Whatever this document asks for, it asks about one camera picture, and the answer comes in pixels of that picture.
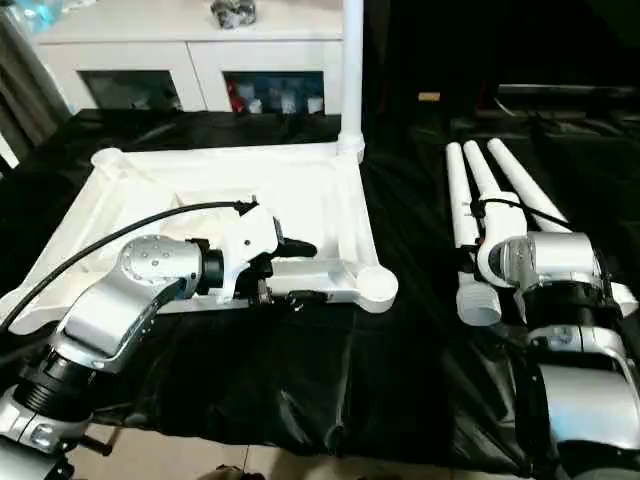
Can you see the white plastic table top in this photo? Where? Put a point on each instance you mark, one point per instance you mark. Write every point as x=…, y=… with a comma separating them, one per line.
x=280, y=200

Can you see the white plastic table leg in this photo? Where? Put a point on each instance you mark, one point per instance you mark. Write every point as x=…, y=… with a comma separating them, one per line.
x=520, y=180
x=352, y=75
x=457, y=200
x=477, y=165

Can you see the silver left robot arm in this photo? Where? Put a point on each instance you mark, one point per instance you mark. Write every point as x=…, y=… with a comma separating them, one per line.
x=150, y=270

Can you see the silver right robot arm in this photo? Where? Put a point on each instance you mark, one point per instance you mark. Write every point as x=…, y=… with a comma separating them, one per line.
x=560, y=255

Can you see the black glossy mat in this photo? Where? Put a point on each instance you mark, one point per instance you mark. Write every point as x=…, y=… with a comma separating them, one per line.
x=300, y=375

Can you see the small white jar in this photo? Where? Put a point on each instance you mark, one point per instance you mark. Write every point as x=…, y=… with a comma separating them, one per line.
x=313, y=105

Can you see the small tan label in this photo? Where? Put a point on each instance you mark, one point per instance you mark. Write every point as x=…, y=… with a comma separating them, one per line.
x=429, y=97

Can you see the dark robot torso part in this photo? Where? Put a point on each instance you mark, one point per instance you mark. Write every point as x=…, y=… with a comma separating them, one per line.
x=237, y=472

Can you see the white cabinet with glass doors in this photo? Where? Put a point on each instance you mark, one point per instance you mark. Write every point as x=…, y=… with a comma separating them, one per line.
x=200, y=55

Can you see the black bundle on cabinet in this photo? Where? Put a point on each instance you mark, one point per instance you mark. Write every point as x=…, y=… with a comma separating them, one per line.
x=232, y=15

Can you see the grey curtain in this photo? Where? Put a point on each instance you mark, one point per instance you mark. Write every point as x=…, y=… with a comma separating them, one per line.
x=25, y=90

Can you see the light blue plastic wrap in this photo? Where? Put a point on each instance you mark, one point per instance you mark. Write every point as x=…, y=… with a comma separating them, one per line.
x=47, y=10

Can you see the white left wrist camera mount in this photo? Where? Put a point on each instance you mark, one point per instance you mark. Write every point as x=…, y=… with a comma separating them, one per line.
x=250, y=235

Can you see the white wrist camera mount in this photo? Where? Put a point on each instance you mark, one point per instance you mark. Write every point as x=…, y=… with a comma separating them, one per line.
x=502, y=220
x=250, y=235

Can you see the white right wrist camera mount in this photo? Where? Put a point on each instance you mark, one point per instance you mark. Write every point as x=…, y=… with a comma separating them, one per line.
x=502, y=220

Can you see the black folding table frame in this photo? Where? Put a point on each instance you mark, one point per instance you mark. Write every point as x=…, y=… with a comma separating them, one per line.
x=100, y=442

